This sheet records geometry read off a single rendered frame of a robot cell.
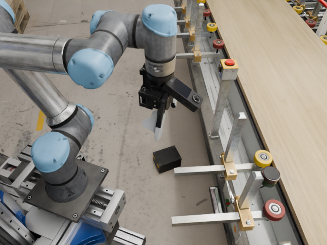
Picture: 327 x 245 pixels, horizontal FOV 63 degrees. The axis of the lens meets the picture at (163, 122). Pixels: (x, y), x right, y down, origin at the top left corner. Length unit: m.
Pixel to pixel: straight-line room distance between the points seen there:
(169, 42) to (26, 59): 0.30
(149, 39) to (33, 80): 0.42
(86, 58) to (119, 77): 2.68
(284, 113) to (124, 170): 1.35
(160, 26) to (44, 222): 0.84
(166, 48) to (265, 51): 1.47
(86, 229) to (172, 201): 1.12
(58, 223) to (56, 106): 0.45
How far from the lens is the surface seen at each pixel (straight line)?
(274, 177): 1.02
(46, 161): 0.88
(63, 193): 1.00
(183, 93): 0.70
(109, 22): 0.61
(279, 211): 1.21
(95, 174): 1.07
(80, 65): 0.52
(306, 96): 1.73
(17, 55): 0.62
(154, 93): 0.71
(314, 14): 2.78
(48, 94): 0.91
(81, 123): 0.96
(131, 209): 2.13
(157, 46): 0.61
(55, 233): 1.11
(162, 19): 0.58
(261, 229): 1.47
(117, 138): 2.52
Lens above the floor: 1.92
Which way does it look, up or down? 47 degrees down
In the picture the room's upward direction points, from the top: straight up
